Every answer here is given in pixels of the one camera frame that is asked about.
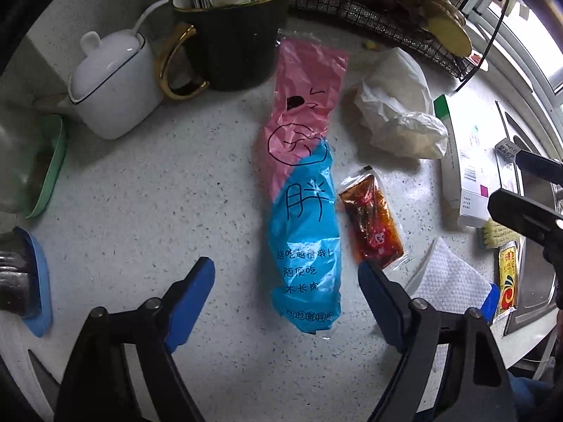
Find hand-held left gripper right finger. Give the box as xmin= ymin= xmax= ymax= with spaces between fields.
xmin=357 ymin=260 xmax=520 ymax=422

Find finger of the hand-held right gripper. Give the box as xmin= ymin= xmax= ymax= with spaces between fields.
xmin=487 ymin=189 xmax=563 ymax=247
xmin=515 ymin=150 xmax=563 ymax=182

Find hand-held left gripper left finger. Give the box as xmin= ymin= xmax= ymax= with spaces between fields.
xmin=55 ymin=257 xmax=216 ymax=422

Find blue brush with yellow bristles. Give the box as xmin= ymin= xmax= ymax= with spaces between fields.
xmin=481 ymin=219 xmax=513 ymax=249

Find grey and white pouch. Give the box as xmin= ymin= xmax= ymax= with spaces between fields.
xmin=495 ymin=138 xmax=526 ymax=198

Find yellow sauce packet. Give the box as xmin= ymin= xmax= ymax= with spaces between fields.
xmin=493 ymin=239 xmax=522 ymax=324

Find white paper towel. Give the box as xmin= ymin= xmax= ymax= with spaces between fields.
xmin=405 ymin=236 xmax=492 ymax=313

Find white cardboard box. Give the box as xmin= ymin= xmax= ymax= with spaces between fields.
xmin=433 ymin=94 xmax=502 ymax=229

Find red sauce packet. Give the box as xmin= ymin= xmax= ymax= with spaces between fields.
xmin=336 ymin=165 xmax=412 ymax=271

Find pink and blue plastic bag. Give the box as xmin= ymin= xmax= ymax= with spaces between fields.
xmin=253 ymin=31 xmax=350 ymax=339

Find white plastic bag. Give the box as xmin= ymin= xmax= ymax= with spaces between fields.
xmin=352 ymin=47 xmax=449 ymax=160

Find stainless steel sink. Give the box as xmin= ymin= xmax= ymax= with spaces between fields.
xmin=501 ymin=110 xmax=560 ymax=335

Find window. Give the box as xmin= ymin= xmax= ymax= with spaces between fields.
xmin=473 ymin=0 xmax=563 ymax=115

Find person's blue trousers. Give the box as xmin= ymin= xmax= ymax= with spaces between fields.
xmin=510 ymin=373 xmax=563 ymax=422

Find blue plastic dish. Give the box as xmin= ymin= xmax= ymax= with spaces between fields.
xmin=13 ymin=226 xmax=53 ymax=338

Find pale yellow root vegetable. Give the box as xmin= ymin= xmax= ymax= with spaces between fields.
xmin=422 ymin=0 xmax=473 ymax=58

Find green plastic dish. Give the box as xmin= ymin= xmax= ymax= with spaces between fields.
xmin=24 ymin=114 xmax=69 ymax=219

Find white lidded ceramic jar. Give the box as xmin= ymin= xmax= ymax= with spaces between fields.
xmin=68 ymin=31 xmax=164 ymax=140

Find small white jar spoon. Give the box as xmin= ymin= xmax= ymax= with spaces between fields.
xmin=129 ymin=0 xmax=170 ymax=38

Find black wire rack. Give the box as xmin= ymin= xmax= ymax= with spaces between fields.
xmin=281 ymin=0 xmax=513 ymax=93

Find black mug with gold handle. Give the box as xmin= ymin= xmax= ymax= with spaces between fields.
xmin=159 ymin=0 xmax=292 ymax=100

